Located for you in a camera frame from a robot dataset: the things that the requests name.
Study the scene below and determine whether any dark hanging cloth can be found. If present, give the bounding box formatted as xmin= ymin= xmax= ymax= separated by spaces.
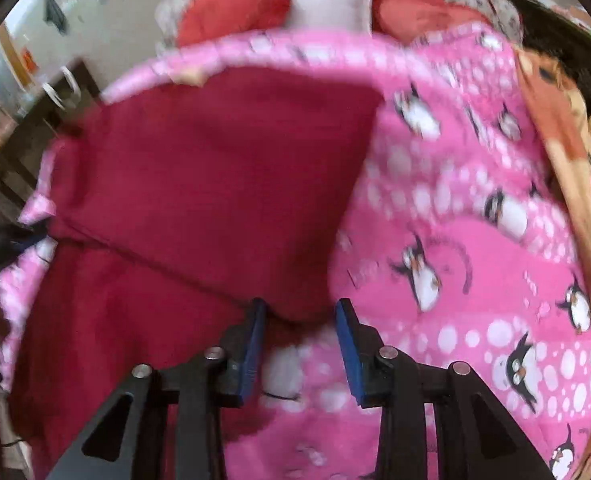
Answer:
xmin=44 ymin=0 xmax=71 ymax=37

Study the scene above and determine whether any dark wooden cabinet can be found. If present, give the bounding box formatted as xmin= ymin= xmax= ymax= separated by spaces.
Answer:
xmin=0 ymin=59 xmax=102 ymax=203

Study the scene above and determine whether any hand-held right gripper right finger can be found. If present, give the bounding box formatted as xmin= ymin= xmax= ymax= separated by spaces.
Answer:
xmin=335 ymin=298 xmax=556 ymax=480

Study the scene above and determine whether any grey floral pillow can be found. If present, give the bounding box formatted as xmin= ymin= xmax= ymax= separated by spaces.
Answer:
xmin=154 ymin=0 xmax=523 ymax=58

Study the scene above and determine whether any pink penguin print blanket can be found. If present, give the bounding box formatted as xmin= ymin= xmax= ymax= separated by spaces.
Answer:
xmin=0 ymin=27 xmax=591 ymax=480

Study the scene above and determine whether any maroon cloth garment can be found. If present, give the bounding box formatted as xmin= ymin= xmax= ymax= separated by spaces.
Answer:
xmin=8 ymin=65 xmax=383 ymax=480

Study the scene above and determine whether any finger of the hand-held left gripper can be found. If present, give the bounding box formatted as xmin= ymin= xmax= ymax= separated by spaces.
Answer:
xmin=0 ymin=225 xmax=51 ymax=273

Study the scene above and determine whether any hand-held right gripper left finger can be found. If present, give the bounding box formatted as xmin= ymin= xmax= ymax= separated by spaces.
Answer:
xmin=45 ymin=298 xmax=267 ymax=480

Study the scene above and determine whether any white pillow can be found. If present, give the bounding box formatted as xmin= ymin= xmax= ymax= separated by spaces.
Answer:
xmin=289 ymin=0 xmax=375 ymax=37

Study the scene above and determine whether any orange printed blanket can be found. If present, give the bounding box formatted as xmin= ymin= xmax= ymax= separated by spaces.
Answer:
xmin=512 ymin=44 xmax=591 ymax=480

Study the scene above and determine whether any red pillow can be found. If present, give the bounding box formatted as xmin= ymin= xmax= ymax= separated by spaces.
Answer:
xmin=372 ymin=0 xmax=492 ymax=45
xmin=176 ymin=0 xmax=292 ymax=50

